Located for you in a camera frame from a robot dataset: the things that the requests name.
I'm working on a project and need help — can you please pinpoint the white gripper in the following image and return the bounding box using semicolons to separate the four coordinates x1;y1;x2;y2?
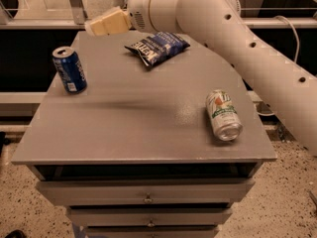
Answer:
85;0;157;36

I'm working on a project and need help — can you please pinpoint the blue pepsi can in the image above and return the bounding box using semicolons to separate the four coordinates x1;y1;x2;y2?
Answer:
53;47;87;94

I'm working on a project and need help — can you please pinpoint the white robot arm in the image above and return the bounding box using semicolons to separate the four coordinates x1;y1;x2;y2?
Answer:
85;0;317;156

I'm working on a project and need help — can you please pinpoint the white green soda can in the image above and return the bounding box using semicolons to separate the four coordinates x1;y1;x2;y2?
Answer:
205;89;243;142

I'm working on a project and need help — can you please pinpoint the blue chips bag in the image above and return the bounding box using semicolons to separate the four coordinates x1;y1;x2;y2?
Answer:
126;32;190;66

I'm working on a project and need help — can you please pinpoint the grey drawer cabinet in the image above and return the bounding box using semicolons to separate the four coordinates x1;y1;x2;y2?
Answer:
13;32;276;238

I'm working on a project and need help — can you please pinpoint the metal railing frame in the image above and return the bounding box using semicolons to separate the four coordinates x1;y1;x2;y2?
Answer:
0;0;317;31

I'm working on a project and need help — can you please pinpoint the white cable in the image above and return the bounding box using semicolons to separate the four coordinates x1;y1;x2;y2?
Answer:
257;15;301;117

